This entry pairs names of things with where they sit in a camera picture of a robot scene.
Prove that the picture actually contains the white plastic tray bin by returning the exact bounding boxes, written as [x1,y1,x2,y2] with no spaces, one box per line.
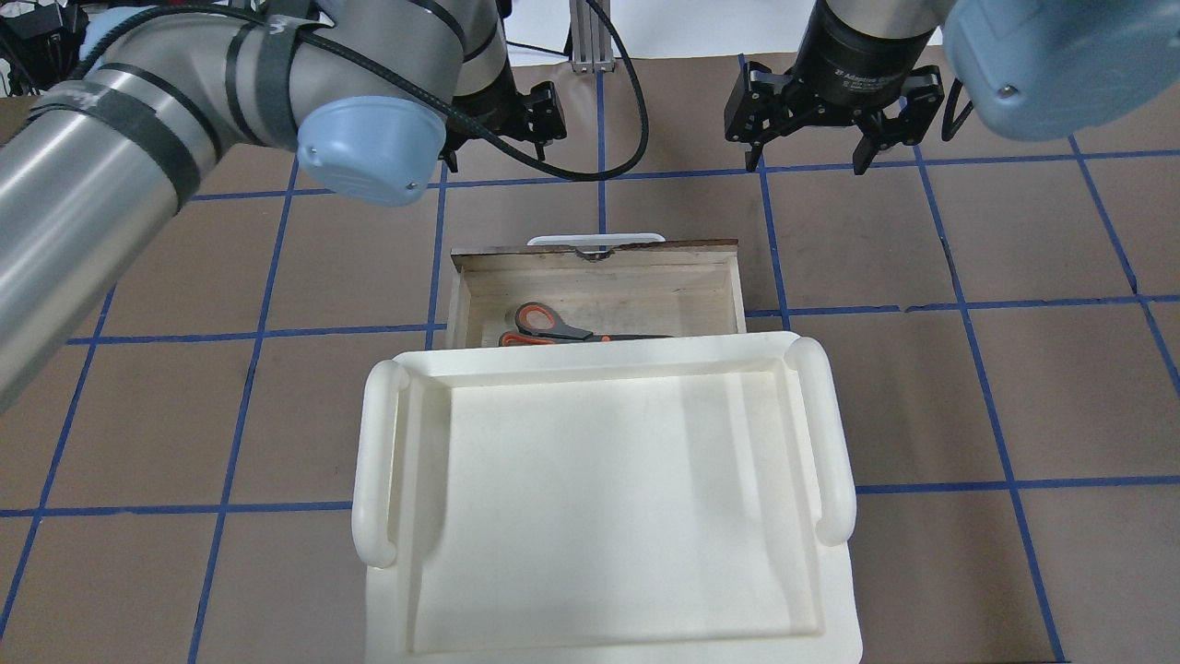
[350,331,863,663]

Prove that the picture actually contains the orange grey handled scissors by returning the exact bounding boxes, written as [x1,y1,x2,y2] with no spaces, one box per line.
[498,302,669,348]

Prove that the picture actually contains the wooden drawer with white handle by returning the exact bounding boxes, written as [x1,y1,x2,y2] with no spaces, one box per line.
[443,232,747,349]

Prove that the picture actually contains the aluminium frame post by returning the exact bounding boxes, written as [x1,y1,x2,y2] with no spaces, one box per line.
[569,1,616,75]

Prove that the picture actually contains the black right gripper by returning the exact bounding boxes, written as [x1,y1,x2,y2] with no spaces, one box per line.
[725,63,945,176]

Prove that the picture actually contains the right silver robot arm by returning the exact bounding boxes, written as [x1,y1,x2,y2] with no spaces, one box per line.
[725,1,1179,175]

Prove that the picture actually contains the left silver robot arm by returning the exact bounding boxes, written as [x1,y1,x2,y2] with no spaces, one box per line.
[1,1,535,407]

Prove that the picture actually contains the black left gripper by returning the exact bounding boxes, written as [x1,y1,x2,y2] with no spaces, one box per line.
[452,78,568,162]

